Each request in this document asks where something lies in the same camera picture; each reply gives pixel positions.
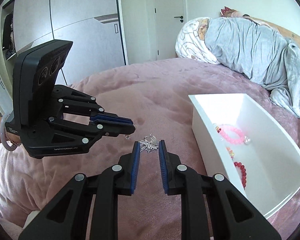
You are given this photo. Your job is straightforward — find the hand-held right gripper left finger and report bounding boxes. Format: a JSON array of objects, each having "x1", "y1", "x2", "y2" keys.
[{"x1": 17, "y1": 141, "x2": 141, "y2": 240}]

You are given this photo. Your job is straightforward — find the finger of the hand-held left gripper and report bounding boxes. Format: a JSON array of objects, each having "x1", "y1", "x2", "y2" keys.
[
  {"x1": 21, "y1": 116, "x2": 136, "y2": 159},
  {"x1": 51, "y1": 84, "x2": 134, "y2": 125}
]

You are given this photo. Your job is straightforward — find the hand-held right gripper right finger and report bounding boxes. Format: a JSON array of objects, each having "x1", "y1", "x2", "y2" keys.
[{"x1": 158, "y1": 140, "x2": 282, "y2": 240}]

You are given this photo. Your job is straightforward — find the silver leaf charm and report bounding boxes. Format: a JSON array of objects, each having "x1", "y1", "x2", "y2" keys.
[{"x1": 139, "y1": 134, "x2": 158, "y2": 153}]

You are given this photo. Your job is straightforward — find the pink bead bracelet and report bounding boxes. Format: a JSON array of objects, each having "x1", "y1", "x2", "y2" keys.
[{"x1": 219, "y1": 124, "x2": 245, "y2": 145}]

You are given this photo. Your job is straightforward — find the red bead bracelet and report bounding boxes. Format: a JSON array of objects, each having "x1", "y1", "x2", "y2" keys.
[{"x1": 234, "y1": 161, "x2": 247, "y2": 189}]

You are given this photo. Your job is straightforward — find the white rectangular storage box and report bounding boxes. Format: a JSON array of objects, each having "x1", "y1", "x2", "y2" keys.
[{"x1": 188, "y1": 93, "x2": 300, "y2": 218}]

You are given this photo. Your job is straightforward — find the pale jade bangle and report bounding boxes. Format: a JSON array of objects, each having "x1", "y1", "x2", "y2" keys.
[{"x1": 0, "y1": 114, "x2": 18, "y2": 151}]

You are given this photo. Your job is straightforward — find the dark hanging garment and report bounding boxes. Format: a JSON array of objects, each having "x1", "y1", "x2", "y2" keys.
[{"x1": 2, "y1": 12, "x2": 15, "y2": 53}]

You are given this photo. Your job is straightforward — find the grey wardrobe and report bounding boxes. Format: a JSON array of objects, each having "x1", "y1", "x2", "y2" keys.
[{"x1": 0, "y1": 0, "x2": 129, "y2": 105}]

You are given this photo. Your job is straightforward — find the white door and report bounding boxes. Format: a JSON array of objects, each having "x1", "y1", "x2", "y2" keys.
[{"x1": 152, "y1": 0, "x2": 188, "y2": 62}]

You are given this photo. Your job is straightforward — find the white cartoon pillow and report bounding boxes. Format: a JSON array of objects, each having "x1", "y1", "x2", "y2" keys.
[{"x1": 175, "y1": 17, "x2": 219, "y2": 65}]

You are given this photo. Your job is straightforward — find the grey duvet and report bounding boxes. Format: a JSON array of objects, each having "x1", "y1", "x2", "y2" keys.
[{"x1": 206, "y1": 17, "x2": 300, "y2": 119}]

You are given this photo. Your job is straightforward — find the plush toy with red bow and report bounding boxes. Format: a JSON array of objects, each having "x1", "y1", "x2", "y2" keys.
[{"x1": 220, "y1": 6, "x2": 250, "y2": 18}]

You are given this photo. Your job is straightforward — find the beaded wrist bracelet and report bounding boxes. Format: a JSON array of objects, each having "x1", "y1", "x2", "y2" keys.
[{"x1": 6, "y1": 130, "x2": 22, "y2": 147}]

